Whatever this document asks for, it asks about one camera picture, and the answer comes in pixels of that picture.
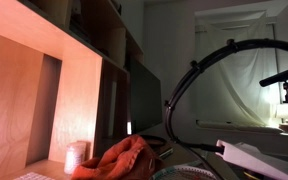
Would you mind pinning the white keyboard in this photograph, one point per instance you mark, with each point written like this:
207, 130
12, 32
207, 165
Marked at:
33, 176

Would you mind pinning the frosted white jar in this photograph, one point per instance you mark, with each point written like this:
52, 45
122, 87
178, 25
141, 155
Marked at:
75, 155

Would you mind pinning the round black framed object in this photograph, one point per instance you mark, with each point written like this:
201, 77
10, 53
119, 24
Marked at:
160, 146

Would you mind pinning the white curtain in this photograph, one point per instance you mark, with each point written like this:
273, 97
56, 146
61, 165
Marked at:
229, 90

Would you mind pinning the black computer monitor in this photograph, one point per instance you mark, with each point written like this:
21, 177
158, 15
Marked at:
145, 97

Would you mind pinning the white tennis racket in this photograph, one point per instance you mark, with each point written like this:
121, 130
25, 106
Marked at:
189, 171

